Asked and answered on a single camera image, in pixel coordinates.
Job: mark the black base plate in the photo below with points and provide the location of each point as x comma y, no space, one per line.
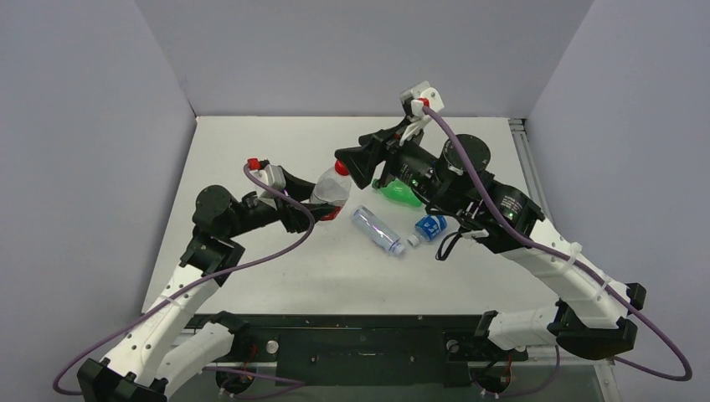
366,350

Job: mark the blue label small bottle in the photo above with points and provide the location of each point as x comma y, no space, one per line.
427,229

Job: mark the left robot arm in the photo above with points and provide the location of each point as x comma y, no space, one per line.
144,365

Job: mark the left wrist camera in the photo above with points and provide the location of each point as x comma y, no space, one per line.
271,176

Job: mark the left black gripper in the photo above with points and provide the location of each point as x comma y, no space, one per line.
292,216

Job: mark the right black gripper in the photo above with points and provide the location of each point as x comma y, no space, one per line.
380,157

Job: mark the red bottle cap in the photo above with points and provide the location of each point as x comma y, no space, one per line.
341,169

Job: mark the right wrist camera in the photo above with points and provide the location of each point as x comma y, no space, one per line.
414,100

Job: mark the aluminium frame rail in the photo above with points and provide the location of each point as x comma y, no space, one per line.
603,370

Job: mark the clear bluish bottle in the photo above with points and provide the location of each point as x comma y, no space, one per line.
377,231

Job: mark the green plastic bottle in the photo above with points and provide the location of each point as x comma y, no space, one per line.
398,193

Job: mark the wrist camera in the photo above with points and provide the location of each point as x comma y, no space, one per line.
271,176
414,100

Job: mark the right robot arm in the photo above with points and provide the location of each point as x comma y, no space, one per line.
590,318

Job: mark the red label clear bottle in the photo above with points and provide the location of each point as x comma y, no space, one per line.
331,188

